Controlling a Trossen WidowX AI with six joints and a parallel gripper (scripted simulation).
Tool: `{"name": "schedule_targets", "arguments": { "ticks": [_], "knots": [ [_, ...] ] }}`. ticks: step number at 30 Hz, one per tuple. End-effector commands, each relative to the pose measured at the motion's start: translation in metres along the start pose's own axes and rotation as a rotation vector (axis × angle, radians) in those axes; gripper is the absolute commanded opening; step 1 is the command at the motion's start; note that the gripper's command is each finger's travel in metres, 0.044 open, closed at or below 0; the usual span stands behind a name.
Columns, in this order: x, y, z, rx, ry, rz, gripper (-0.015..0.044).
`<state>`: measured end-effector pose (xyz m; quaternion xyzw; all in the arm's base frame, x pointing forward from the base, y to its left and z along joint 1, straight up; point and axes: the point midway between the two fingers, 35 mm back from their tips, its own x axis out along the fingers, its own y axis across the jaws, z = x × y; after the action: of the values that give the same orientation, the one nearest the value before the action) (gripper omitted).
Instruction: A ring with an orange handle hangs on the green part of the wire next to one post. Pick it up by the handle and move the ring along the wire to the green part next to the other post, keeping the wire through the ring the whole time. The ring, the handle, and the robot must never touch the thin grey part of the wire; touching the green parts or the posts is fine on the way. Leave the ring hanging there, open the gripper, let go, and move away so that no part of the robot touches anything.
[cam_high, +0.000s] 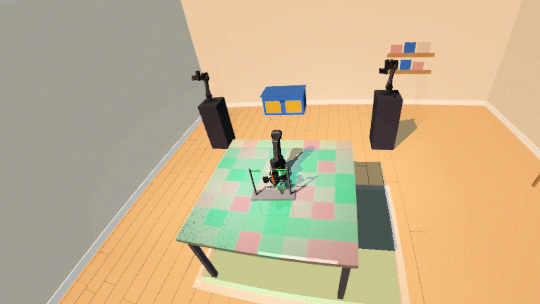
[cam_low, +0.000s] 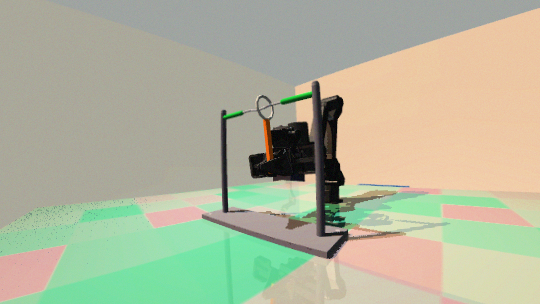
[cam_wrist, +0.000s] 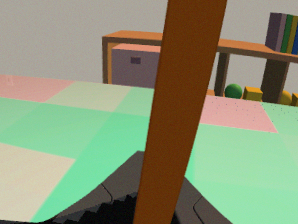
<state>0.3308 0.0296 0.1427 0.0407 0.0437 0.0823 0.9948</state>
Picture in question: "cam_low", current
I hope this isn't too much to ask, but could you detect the brown tapered bar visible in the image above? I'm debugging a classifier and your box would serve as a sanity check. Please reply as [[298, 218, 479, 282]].
[[255, 95, 274, 161]]

